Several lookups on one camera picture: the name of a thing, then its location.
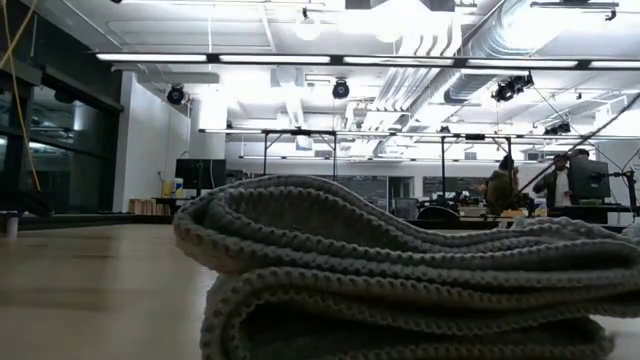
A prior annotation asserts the grey waffle microfiber towel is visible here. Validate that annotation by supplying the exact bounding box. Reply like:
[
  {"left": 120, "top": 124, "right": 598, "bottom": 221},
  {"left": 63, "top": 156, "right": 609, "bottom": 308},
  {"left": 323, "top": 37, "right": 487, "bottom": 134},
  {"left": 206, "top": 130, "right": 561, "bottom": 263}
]
[{"left": 171, "top": 174, "right": 640, "bottom": 360}]

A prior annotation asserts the grey office chair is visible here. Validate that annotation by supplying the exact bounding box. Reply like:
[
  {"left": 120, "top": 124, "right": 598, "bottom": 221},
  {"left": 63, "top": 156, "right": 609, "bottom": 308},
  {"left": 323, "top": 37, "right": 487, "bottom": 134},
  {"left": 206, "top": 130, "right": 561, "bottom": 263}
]
[{"left": 393, "top": 196, "right": 420, "bottom": 220}]

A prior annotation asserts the black computer monitor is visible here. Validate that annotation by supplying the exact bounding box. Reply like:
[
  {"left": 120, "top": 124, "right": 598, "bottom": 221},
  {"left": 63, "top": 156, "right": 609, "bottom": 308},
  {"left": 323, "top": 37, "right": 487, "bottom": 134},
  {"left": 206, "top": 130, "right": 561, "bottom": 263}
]
[
  {"left": 174, "top": 158, "right": 227, "bottom": 191},
  {"left": 569, "top": 155, "right": 612, "bottom": 200}
]

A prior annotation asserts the black round chair back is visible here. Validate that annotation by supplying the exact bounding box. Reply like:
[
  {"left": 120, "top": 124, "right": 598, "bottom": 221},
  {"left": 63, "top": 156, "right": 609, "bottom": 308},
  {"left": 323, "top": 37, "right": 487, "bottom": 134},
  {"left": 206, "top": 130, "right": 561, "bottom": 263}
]
[{"left": 417, "top": 205, "right": 460, "bottom": 222}]

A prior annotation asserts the black beam with light bars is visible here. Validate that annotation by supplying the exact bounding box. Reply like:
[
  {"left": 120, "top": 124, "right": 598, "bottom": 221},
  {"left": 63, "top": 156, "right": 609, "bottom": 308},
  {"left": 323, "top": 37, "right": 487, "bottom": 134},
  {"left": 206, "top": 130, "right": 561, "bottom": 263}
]
[{"left": 94, "top": 51, "right": 640, "bottom": 71}]

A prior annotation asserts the white round ceiling lamp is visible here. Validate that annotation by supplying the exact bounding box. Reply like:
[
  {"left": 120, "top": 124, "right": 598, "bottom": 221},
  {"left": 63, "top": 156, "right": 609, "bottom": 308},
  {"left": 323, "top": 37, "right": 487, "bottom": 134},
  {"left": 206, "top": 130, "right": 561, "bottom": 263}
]
[{"left": 293, "top": 14, "right": 322, "bottom": 42}]

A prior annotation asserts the stack of wooden blocks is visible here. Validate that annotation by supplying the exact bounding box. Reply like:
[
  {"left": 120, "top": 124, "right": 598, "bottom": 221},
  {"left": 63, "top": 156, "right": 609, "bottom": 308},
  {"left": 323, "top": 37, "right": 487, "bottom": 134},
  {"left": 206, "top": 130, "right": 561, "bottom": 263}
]
[{"left": 127, "top": 197, "right": 160, "bottom": 216}]

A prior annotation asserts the person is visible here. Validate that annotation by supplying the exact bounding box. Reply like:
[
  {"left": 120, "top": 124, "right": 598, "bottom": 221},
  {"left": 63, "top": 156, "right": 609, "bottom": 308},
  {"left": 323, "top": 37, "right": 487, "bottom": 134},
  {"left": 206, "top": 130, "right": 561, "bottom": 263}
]
[
  {"left": 531, "top": 148, "right": 575, "bottom": 210},
  {"left": 478, "top": 154, "right": 522, "bottom": 217}
]

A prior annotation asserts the dark background desk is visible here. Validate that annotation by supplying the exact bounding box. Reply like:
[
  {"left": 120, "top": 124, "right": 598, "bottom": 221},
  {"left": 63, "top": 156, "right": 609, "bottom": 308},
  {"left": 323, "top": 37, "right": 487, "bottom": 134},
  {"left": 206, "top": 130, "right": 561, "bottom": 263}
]
[{"left": 559, "top": 203, "right": 640, "bottom": 225}]

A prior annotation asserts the black background rig frame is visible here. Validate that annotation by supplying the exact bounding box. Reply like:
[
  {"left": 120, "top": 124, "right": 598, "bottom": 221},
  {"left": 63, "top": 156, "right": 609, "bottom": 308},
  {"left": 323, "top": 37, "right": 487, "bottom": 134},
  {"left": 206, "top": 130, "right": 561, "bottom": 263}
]
[
  {"left": 440, "top": 132, "right": 515, "bottom": 200},
  {"left": 261, "top": 128, "right": 340, "bottom": 182}
]

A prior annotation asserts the black aluminium table frame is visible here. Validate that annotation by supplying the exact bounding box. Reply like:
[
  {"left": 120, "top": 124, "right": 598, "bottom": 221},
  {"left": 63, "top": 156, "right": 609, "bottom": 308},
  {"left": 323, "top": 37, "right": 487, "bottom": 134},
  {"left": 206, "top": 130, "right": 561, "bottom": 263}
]
[{"left": 0, "top": 212, "right": 640, "bottom": 235}]

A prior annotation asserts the long black arm cable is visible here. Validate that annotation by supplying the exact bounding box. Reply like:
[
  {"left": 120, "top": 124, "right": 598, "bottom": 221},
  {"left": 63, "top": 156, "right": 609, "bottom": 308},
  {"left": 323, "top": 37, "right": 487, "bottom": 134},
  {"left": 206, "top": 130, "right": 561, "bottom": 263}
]
[{"left": 518, "top": 91, "right": 640, "bottom": 195}]

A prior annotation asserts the white table post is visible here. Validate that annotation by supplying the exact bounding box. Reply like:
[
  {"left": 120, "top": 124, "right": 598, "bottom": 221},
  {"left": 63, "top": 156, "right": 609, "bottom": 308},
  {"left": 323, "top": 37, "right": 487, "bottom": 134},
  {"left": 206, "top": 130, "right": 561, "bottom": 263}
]
[{"left": 4, "top": 210, "right": 20, "bottom": 239}]

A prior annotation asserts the thin yellow cable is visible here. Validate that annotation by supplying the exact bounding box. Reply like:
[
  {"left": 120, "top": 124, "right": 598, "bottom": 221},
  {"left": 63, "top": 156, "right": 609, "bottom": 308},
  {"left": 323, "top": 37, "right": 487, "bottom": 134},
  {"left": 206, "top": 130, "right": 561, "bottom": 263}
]
[{"left": 0, "top": 0, "right": 43, "bottom": 193}]

